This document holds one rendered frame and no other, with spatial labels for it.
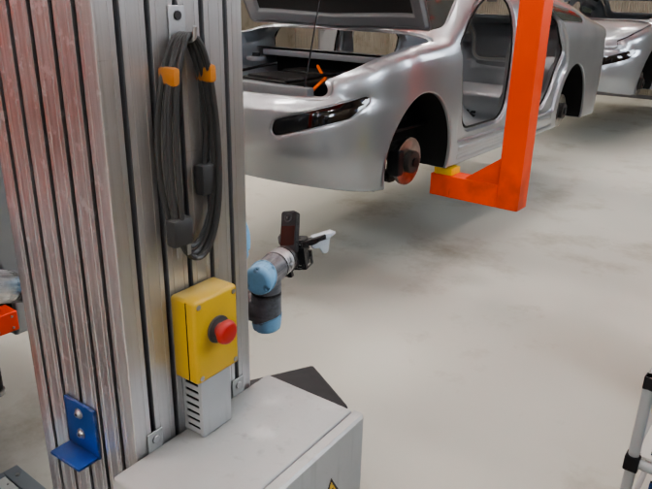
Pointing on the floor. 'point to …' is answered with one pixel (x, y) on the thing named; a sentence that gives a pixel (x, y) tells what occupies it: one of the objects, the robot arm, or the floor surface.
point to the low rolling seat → (310, 378)
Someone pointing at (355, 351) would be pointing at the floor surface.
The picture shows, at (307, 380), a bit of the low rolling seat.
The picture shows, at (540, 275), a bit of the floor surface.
